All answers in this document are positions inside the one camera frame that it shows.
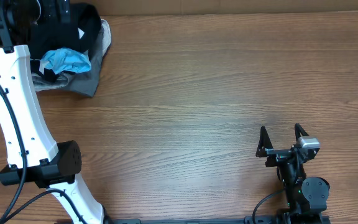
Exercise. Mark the beige garment under pile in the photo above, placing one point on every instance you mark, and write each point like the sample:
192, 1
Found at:
107, 38

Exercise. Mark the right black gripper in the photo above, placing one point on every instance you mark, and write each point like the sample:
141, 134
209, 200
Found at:
264, 150

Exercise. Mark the black polo shirt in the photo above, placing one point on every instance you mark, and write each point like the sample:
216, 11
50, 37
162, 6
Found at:
79, 35

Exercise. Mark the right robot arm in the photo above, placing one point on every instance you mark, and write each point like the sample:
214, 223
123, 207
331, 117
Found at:
306, 196

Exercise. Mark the light blue printed t-shirt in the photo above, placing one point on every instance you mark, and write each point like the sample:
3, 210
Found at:
66, 60

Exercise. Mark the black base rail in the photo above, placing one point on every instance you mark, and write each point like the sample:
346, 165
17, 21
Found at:
245, 220

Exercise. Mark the grey folded garment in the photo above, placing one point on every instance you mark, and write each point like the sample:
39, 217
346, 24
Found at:
85, 77

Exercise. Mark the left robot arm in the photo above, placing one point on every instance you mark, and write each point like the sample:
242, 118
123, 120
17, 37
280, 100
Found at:
32, 153

